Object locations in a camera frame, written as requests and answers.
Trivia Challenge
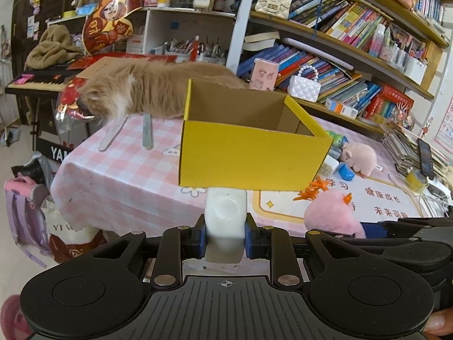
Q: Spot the white shopping bag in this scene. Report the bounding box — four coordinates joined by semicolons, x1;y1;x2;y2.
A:
41;199;107;263

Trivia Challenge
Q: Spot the grey ruler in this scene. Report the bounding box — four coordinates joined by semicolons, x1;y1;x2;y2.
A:
142;114;153;150
98;116;128;152

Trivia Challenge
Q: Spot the white pen holder box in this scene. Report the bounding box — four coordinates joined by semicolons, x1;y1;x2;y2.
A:
404;56;427;85

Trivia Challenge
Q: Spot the white square bottle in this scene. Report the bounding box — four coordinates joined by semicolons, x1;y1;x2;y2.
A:
204;187;247;264

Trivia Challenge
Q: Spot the green frog toy blue cap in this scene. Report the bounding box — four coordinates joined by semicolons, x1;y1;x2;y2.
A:
327;131;349;149

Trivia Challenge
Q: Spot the light pink plush pig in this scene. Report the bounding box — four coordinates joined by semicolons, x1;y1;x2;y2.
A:
340;142;378;178

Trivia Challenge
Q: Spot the cream quilted handbag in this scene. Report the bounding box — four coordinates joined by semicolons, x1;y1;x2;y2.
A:
254;0;291;20

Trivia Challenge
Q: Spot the black smartphone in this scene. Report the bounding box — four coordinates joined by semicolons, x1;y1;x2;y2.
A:
417;138;435;180

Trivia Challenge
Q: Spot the beige blanket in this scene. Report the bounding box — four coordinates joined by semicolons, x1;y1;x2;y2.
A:
25;25;83;70

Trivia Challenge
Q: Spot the white storage cabinet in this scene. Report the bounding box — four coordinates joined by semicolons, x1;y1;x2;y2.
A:
48;7;236;65

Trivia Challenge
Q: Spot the pink purple backpack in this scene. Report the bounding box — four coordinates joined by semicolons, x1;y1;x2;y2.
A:
4;174;52;269

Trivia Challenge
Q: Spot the person's hand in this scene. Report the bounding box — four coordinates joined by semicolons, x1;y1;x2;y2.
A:
424;308;453;339

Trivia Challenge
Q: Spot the red gold foil balloon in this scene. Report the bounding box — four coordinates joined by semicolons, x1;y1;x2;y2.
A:
82;0;143;54

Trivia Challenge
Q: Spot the white quilted pearl handbag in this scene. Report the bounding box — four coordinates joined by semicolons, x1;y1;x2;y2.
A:
287;65;321;103

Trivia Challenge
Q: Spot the orange white medicine box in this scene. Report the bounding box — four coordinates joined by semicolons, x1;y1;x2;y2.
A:
325;99;358;119

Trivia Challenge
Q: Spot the pink sticker cup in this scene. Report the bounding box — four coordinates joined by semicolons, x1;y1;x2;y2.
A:
249;58;279;91

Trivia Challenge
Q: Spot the black electric piano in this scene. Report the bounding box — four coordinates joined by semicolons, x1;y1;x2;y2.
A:
5;65;82;150

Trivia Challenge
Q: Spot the red boxed book set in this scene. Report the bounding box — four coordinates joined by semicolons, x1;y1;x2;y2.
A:
362;84;414;124

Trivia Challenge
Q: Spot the stack of picture books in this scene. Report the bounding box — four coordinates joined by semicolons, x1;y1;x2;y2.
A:
380;124;449;180

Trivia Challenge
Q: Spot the white plug adapter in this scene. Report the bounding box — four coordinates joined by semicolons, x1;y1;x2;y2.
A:
318;155;339;177

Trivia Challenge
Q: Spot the orange fluffy cat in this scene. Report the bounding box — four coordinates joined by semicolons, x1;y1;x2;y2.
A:
78;60;247;120

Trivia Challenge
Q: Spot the yellow tape roll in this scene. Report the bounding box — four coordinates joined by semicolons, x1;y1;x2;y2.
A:
405;168;428;194

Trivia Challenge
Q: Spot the pink plush chick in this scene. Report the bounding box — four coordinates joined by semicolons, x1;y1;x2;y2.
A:
292;176;366;239

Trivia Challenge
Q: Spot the wooden bookshelf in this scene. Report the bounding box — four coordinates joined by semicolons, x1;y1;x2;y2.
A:
236;0;452;131

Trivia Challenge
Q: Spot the pink checkered table mat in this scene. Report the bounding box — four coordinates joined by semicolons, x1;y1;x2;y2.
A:
51;115;442;236

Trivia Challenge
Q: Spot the yellow cardboard box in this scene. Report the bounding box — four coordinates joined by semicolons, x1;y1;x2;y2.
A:
178;79;332;191

